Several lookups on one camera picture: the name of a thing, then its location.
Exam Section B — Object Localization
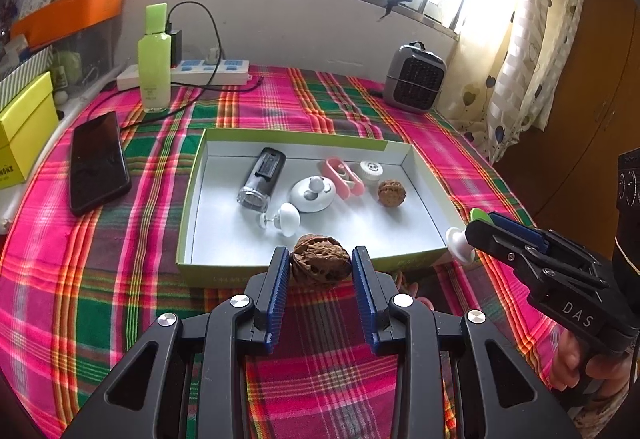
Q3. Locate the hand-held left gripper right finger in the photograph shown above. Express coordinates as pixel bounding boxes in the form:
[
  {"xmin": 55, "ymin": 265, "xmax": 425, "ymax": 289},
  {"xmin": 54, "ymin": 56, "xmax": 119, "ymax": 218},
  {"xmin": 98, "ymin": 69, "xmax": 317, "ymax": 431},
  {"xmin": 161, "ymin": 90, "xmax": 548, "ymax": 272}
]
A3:
[{"xmin": 351, "ymin": 246, "xmax": 578, "ymax": 439}]

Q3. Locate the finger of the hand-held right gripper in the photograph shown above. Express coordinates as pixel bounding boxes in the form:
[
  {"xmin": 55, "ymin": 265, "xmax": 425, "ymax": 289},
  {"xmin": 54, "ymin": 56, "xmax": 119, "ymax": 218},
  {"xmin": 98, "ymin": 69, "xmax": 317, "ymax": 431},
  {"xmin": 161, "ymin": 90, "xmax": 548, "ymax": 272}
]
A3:
[
  {"xmin": 465, "ymin": 220, "xmax": 610, "ymax": 292},
  {"xmin": 490, "ymin": 213, "xmax": 609, "ymax": 276}
]

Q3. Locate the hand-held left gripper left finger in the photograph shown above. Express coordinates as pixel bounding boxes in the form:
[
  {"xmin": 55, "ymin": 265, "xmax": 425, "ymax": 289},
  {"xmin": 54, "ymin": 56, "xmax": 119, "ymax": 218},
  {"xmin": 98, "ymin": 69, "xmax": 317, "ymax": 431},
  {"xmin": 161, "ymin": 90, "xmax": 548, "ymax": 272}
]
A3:
[{"xmin": 62, "ymin": 246, "xmax": 292, "ymax": 439}]

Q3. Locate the green knob with white pin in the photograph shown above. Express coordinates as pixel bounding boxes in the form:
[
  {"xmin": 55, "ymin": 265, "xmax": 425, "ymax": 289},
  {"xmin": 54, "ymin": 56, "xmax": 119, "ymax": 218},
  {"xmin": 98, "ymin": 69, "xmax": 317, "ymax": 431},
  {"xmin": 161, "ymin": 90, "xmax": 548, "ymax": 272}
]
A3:
[{"xmin": 446, "ymin": 208, "xmax": 496, "ymax": 265}]

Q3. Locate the brown walnut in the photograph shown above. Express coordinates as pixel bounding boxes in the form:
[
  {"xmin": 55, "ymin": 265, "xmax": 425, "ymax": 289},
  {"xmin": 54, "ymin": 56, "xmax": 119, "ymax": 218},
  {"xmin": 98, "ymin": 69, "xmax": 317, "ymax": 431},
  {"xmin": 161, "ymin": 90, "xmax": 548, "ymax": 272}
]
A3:
[
  {"xmin": 376, "ymin": 179, "xmax": 407, "ymax": 208},
  {"xmin": 290, "ymin": 234, "xmax": 351, "ymax": 291}
]

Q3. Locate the green and white box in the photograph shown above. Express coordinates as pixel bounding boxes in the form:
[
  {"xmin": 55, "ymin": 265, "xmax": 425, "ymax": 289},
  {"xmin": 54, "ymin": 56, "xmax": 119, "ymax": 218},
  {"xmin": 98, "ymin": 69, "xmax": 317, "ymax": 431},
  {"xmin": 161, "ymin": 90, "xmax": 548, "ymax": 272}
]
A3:
[{"xmin": 175, "ymin": 128, "xmax": 467, "ymax": 289}]

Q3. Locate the white round base with knob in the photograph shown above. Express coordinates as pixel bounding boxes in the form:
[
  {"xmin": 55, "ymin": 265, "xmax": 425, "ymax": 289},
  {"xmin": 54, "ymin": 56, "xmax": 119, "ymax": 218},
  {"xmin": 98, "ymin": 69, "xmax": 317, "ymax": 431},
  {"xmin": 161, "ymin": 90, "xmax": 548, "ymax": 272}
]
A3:
[{"xmin": 290, "ymin": 175, "xmax": 335, "ymax": 215}]

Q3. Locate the pink clip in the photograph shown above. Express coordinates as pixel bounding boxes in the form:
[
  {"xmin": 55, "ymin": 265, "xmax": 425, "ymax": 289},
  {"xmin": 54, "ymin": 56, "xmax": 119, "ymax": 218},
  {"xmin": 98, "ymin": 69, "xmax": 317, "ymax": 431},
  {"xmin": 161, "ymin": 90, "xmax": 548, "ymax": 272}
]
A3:
[
  {"xmin": 320, "ymin": 158, "xmax": 366, "ymax": 198},
  {"xmin": 392, "ymin": 270, "xmax": 436, "ymax": 315}
]

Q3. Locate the person's right hand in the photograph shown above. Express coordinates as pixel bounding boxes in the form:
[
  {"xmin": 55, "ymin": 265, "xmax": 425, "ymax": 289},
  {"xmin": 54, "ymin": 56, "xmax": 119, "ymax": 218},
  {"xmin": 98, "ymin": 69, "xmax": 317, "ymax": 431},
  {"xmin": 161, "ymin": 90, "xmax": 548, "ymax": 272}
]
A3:
[{"xmin": 551, "ymin": 331, "xmax": 639, "ymax": 391}]

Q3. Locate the grey clear handheld device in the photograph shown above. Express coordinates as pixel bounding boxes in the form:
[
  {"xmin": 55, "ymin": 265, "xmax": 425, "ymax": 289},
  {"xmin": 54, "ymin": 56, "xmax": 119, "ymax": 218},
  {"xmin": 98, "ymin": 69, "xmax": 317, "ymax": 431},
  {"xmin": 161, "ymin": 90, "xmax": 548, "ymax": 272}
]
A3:
[{"xmin": 237, "ymin": 147, "xmax": 287, "ymax": 215}]

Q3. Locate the white round cap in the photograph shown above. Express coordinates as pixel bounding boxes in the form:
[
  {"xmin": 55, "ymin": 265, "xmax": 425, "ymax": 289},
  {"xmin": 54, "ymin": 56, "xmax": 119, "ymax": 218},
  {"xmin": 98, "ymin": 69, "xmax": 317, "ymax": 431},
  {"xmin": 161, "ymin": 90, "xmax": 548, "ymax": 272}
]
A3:
[{"xmin": 359, "ymin": 160, "xmax": 386, "ymax": 185}]

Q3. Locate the brown wooden cabinet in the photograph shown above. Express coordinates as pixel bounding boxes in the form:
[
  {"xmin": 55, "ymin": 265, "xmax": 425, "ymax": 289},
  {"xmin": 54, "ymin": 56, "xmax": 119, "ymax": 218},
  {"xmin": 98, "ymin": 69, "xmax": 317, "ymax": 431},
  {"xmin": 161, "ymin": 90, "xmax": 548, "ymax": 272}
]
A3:
[{"xmin": 495, "ymin": 0, "xmax": 640, "ymax": 231}]

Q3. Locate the plaid tablecloth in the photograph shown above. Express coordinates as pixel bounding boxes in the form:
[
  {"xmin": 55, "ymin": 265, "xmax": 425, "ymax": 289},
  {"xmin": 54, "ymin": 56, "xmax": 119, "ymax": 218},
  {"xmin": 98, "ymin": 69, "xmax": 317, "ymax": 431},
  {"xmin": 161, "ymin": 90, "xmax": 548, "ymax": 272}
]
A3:
[{"xmin": 0, "ymin": 64, "xmax": 568, "ymax": 439}]

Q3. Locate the small grey heater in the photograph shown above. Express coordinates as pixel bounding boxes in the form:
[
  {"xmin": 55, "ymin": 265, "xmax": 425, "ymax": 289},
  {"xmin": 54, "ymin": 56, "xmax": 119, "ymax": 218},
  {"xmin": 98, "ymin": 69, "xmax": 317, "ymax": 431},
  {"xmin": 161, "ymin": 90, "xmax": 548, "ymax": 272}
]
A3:
[{"xmin": 382, "ymin": 41, "xmax": 448, "ymax": 115}]

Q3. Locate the white patterned curtain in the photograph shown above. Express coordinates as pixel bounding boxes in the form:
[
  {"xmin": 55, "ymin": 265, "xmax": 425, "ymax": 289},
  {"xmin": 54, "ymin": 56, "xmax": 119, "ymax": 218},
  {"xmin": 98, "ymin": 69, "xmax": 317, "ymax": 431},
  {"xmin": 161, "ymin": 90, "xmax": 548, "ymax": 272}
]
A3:
[{"xmin": 457, "ymin": 0, "xmax": 589, "ymax": 166}]

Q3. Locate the black smartphone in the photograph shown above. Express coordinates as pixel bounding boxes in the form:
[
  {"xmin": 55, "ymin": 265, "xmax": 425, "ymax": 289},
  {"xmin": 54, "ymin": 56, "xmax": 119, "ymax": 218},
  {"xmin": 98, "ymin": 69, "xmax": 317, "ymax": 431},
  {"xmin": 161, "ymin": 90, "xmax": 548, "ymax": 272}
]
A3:
[{"xmin": 69, "ymin": 110, "xmax": 132, "ymax": 218}]

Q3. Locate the white and blue power strip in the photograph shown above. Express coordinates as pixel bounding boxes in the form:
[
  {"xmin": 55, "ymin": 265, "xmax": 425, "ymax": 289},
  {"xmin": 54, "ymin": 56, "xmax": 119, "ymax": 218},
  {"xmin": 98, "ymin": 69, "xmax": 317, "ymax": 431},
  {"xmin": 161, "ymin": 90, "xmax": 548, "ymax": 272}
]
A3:
[{"xmin": 116, "ymin": 59, "xmax": 250, "ymax": 92}]

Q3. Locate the black window clip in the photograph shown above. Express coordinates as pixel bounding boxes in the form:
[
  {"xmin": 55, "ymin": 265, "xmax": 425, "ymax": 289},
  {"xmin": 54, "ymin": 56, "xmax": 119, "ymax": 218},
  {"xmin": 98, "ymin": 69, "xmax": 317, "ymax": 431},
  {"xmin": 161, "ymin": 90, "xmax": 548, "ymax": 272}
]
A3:
[{"xmin": 382, "ymin": 0, "xmax": 414, "ymax": 20}]

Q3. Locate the light green bottle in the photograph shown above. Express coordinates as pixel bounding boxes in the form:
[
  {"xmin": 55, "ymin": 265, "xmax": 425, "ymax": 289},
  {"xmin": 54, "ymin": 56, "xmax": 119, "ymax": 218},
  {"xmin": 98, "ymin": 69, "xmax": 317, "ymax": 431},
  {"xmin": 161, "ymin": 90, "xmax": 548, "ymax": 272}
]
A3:
[{"xmin": 137, "ymin": 3, "xmax": 174, "ymax": 115}]

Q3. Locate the black charger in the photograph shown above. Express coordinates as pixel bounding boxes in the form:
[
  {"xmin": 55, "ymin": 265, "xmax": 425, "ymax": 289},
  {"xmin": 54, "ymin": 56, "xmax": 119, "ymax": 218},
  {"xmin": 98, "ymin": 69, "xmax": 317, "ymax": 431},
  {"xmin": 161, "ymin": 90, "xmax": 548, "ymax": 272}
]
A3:
[{"xmin": 167, "ymin": 30, "xmax": 184, "ymax": 68}]

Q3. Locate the yellow cardboard box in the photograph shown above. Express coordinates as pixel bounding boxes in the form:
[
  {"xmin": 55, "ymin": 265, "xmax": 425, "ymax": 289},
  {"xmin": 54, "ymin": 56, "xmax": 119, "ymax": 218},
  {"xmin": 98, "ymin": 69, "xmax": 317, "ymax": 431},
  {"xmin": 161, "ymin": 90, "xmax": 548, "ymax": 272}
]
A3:
[{"xmin": 0, "ymin": 71, "xmax": 61, "ymax": 190}]

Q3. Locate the clear plastic container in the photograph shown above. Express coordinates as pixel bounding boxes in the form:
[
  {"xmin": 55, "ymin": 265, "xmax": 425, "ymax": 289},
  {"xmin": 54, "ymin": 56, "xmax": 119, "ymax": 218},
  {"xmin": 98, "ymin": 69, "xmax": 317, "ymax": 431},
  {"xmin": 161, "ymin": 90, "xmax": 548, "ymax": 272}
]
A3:
[{"xmin": 50, "ymin": 19, "xmax": 124, "ymax": 90}]

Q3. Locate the light green round object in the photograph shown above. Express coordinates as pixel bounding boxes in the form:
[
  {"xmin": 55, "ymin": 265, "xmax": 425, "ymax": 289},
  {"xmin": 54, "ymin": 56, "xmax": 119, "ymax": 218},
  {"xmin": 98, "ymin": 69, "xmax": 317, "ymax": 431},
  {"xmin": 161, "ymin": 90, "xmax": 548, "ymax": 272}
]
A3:
[{"xmin": 51, "ymin": 50, "xmax": 82, "ymax": 85}]

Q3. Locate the green white striped box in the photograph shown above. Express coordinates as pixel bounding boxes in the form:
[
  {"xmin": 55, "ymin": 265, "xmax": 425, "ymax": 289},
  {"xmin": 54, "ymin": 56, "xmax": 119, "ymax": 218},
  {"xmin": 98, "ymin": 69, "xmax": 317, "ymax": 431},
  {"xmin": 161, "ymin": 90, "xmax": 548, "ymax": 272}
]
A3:
[{"xmin": 0, "ymin": 50, "xmax": 54, "ymax": 100}]

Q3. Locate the orange box lid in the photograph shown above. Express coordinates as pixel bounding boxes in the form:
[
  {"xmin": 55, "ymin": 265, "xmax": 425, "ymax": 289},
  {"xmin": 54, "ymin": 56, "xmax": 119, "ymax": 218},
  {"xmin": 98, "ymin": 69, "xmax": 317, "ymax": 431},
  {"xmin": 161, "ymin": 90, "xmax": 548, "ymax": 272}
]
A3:
[{"xmin": 10, "ymin": 0, "xmax": 125, "ymax": 51}]

